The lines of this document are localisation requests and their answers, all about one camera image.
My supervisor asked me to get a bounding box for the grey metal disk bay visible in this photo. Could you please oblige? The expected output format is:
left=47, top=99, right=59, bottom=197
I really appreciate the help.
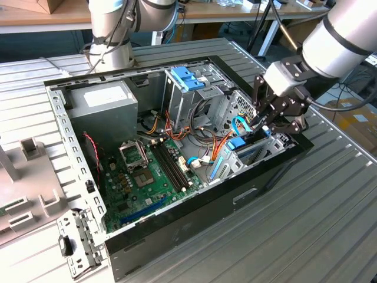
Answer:
left=206, top=131, right=295, bottom=186

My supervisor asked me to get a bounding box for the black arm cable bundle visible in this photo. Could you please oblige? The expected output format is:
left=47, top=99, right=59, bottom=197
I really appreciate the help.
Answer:
left=81, top=0, right=142, bottom=74

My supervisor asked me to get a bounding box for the hard disk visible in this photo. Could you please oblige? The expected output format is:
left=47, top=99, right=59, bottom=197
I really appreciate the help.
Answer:
left=209, top=129, right=272, bottom=181

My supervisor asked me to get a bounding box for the blue plastic drive latch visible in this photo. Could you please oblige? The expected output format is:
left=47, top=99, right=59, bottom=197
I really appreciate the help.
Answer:
left=170, top=67, right=204, bottom=93

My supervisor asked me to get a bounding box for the yellow orange wire bundle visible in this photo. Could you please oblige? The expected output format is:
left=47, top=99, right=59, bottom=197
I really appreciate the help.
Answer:
left=146, top=114, right=162, bottom=136

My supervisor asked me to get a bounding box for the small brown cardboard box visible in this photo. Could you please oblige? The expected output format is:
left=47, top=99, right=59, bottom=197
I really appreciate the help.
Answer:
left=17, top=0, right=64, bottom=15

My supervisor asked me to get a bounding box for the grey parts rack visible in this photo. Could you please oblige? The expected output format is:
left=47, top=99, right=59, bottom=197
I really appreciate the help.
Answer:
left=0, top=137, right=70, bottom=247

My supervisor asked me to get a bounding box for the large brown cardboard box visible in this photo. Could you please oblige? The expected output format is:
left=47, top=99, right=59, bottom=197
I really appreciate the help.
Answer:
left=278, top=28, right=304, bottom=54

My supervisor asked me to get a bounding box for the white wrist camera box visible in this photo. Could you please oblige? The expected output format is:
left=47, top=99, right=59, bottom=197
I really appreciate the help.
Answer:
left=263, top=61, right=301, bottom=97

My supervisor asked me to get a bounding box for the grey power supply unit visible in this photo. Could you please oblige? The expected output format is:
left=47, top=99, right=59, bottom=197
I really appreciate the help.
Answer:
left=67, top=80, right=139, bottom=148

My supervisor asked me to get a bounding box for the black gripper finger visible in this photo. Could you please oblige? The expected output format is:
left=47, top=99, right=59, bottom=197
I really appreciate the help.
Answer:
left=251, top=74, right=285, bottom=130
left=266, top=113, right=310, bottom=136

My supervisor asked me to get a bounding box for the black camera cable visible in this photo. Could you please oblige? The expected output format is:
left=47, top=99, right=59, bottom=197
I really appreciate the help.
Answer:
left=296, top=85, right=377, bottom=112

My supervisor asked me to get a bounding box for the metal socket cover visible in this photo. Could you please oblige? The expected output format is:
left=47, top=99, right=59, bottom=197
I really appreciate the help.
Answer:
left=118, top=140, right=148, bottom=171

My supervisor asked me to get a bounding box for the blue wire white plug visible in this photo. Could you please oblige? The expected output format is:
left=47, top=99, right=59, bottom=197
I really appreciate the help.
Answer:
left=187, top=155, right=213, bottom=169

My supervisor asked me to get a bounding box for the green motherboard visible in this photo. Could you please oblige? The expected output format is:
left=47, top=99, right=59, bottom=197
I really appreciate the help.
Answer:
left=100, top=138, right=204, bottom=233

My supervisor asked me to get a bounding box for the orange yellow power wire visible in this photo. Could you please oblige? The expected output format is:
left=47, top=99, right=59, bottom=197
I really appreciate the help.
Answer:
left=238, top=111, right=262, bottom=132

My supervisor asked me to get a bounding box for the black RAM slot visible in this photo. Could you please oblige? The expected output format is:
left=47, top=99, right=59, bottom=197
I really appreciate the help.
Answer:
left=155, top=141, right=186, bottom=192
left=158, top=140, right=189, bottom=190
left=161, top=137, right=193, bottom=188
left=152, top=143, right=183, bottom=194

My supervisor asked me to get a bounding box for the wooden desk white frame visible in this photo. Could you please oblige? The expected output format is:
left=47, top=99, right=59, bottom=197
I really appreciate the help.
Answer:
left=0, top=0, right=336, bottom=57

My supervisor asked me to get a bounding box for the grey metal drive cage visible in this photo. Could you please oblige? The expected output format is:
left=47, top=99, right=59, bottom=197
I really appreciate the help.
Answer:
left=161, top=63, right=236, bottom=133

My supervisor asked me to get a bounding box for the black open PC case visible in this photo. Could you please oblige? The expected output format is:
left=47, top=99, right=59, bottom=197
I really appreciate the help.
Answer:
left=43, top=54, right=315, bottom=282

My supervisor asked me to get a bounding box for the labelled brown cardboard box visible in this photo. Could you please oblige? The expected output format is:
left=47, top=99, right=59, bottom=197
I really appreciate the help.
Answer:
left=319, top=98, right=377, bottom=148

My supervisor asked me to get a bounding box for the CPU socket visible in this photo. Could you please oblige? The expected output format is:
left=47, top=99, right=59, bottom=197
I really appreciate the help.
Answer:
left=131, top=168, right=156, bottom=189

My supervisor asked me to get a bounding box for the blue data wire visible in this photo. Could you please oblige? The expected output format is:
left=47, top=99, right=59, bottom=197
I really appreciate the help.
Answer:
left=232, top=116, right=271, bottom=138

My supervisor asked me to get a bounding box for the blue expansion slot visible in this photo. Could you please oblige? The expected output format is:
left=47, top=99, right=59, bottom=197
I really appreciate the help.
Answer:
left=120, top=196, right=168, bottom=225

